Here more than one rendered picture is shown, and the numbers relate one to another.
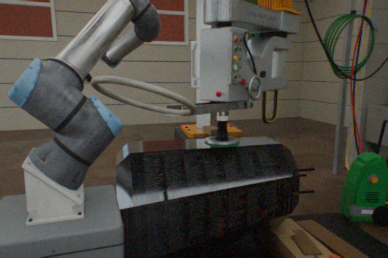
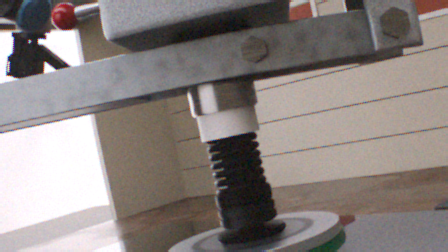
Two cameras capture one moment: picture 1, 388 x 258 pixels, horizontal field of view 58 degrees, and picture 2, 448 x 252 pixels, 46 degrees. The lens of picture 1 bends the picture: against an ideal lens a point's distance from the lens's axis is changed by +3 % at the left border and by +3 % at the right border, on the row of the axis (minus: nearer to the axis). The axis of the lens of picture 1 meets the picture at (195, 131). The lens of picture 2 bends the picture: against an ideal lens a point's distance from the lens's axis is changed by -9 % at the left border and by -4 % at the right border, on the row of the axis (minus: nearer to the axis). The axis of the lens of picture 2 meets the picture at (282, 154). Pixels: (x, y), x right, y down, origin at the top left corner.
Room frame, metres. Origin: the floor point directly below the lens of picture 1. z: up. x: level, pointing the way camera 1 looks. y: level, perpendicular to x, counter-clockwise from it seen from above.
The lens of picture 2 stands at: (1.76, -0.73, 1.01)
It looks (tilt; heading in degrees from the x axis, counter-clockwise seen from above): 4 degrees down; 54
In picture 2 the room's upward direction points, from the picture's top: 12 degrees counter-clockwise
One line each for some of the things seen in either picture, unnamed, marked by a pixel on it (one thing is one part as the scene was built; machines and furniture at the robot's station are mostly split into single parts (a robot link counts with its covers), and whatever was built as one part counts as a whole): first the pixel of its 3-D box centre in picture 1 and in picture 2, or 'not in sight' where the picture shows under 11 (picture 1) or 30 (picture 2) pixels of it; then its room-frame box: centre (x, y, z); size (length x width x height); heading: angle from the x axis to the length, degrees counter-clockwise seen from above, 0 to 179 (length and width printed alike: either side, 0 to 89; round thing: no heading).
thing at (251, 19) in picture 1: (253, 22); not in sight; (2.38, -0.38, 1.62); 0.96 x 0.25 x 0.17; 142
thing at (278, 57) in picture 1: (271, 64); not in sight; (2.63, -0.57, 1.35); 0.19 x 0.19 x 0.20
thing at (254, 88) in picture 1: (250, 88); not in sight; (2.13, -0.33, 1.20); 0.15 x 0.10 x 0.15; 142
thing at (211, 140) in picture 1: (222, 140); (253, 239); (2.11, -0.17, 0.88); 0.21 x 0.21 x 0.01
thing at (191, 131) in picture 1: (210, 129); not in sight; (3.11, -0.14, 0.76); 0.49 x 0.49 x 0.05; 11
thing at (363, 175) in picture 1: (367, 170); not in sight; (2.94, -1.50, 0.43); 0.35 x 0.35 x 0.87; 86
